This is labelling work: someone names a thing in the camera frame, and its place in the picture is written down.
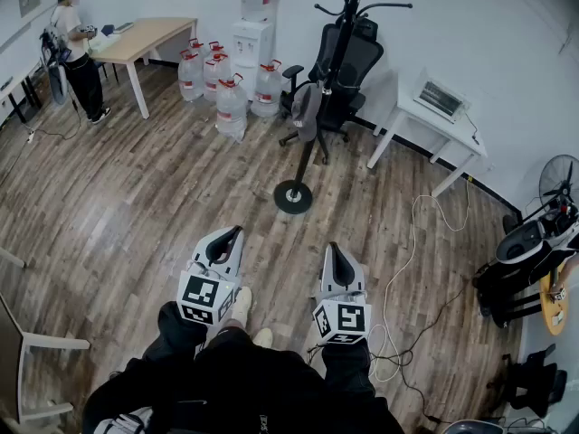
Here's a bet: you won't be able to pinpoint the white box with clear lid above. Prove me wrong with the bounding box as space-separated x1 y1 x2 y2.
413 78 472 125

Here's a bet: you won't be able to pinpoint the black coat stand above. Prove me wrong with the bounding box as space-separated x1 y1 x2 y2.
272 0 413 216

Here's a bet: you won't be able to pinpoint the small white square table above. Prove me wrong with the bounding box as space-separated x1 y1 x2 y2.
366 67 489 198

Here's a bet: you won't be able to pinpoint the wooden table with white legs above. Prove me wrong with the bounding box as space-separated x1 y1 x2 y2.
87 16 199 120

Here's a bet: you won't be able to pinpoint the black mesh office chair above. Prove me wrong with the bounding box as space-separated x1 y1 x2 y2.
278 15 385 166

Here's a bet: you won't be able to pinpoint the white water dispenser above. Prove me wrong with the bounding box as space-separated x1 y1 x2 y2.
231 19 276 104

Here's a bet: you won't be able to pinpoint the grey cap item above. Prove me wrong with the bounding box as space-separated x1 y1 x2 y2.
290 82 324 143

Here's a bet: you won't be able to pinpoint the person's right forearm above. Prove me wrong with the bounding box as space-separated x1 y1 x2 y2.
319 339 376 395

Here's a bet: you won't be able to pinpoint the person's left forearm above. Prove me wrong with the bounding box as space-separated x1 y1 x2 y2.
142 300 210 365

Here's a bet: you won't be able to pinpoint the black floor cable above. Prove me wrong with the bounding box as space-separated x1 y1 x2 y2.
306 282 477 425

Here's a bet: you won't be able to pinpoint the cluster of clear water jugs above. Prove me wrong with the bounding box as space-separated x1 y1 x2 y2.
176 37 284 143

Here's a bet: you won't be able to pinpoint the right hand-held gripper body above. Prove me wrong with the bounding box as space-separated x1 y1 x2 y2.
312 241 373 346

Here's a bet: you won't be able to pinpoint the white metal frame table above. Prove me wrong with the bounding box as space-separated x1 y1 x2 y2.
0 245 92 425

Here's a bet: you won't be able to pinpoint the black and white machine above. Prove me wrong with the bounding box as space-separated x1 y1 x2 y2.
471 196 579 330

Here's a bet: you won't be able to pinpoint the person's black trousers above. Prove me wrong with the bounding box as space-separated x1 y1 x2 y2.
81 325 406 434

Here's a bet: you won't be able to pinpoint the white floor cable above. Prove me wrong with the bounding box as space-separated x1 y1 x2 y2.
367 177 472 383

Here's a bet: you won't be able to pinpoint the black folded chair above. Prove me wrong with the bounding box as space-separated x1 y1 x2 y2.
500 343 569 420

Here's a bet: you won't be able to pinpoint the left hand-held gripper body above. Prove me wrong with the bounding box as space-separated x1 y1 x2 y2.
176 225 245 329

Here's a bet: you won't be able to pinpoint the black standing fan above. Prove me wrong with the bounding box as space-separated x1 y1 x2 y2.
538 154 579 212

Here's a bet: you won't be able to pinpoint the round yellow wooden table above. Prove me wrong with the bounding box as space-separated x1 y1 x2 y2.
538 261 579 337

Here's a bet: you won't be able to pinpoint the white desk with black legs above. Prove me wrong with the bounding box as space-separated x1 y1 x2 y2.
0 60 43 126

